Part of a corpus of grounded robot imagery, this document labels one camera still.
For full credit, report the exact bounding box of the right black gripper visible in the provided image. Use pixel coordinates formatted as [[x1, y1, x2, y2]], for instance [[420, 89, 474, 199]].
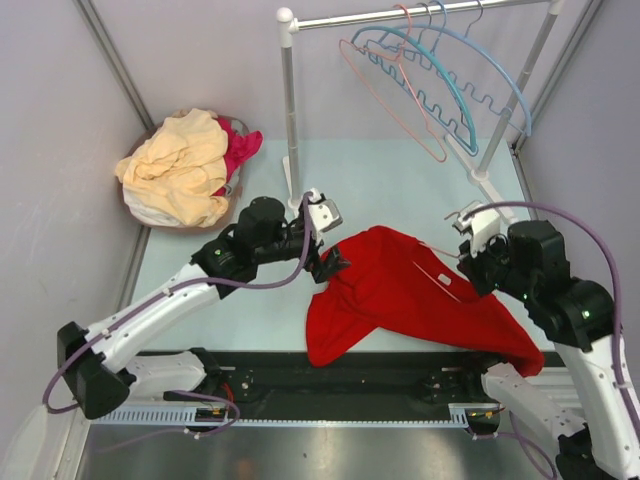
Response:
[[457, 227, 533, 299]]

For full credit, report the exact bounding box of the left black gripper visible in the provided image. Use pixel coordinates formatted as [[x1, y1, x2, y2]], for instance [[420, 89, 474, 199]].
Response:
[[254, 218, 350, 282]]

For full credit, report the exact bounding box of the pink wire hanger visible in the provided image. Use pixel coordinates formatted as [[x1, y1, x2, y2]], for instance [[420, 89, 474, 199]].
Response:
[[416, 240, 479, 303], [338, 4, 448, 164]]

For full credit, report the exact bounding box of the red t shirt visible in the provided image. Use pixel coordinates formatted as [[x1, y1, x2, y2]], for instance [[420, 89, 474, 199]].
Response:
[[306, 226, 545, 377]]

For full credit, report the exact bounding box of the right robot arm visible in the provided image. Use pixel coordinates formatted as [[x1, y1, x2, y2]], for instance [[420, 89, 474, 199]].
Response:
[[454, 211, 639, 479]]

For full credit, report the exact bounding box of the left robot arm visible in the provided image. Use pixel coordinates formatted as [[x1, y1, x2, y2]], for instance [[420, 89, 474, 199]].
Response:
[[54, 191, 349, 420]]

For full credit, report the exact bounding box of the dark blue wavy hanger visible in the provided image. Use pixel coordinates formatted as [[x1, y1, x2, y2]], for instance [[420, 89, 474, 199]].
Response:
[[352, 21, 533, 156]]

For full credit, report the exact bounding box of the light blue plastic hanger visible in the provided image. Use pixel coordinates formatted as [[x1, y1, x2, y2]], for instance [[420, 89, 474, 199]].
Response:
[[374, 0, 532, 139]]

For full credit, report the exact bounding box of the teal plastic hanger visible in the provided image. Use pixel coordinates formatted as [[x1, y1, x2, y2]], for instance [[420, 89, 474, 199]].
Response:
[[354, 24, 479, 156]]

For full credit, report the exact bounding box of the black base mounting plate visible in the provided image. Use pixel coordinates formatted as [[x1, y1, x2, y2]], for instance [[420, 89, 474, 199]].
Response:
[[195, 351, 502, 420]]

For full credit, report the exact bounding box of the magenta pink garment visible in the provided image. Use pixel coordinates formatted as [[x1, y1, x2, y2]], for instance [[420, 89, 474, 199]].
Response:
[[214, 116, 264, 196]]

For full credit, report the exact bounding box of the brown laundry basket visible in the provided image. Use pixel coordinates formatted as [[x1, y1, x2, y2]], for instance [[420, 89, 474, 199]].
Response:
[[115, 108, 263, 234]]

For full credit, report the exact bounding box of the silver white clothes rack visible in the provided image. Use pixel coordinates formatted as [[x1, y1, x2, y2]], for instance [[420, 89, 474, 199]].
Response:
[[276, 1, 563, 209]]

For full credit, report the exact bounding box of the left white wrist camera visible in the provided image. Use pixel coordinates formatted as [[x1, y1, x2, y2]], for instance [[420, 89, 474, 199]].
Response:
[[305, 188, 343, 243]]

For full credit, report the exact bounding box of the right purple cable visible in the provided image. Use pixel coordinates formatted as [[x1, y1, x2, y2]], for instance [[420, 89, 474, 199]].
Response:
[[464, 200, 640, 416]]

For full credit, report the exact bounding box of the purple cable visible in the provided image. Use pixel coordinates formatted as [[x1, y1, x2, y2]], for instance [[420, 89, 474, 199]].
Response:
[[42, 192, 316, 415], [464, 200, 640, 416]]

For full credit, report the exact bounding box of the white slotted cable duct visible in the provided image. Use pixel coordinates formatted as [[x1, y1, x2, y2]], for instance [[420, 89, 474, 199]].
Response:
[[91, 404, 501, 429]]

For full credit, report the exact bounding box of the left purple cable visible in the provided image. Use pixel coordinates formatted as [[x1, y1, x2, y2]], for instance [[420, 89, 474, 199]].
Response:
[[42, 192, 316, 415]]

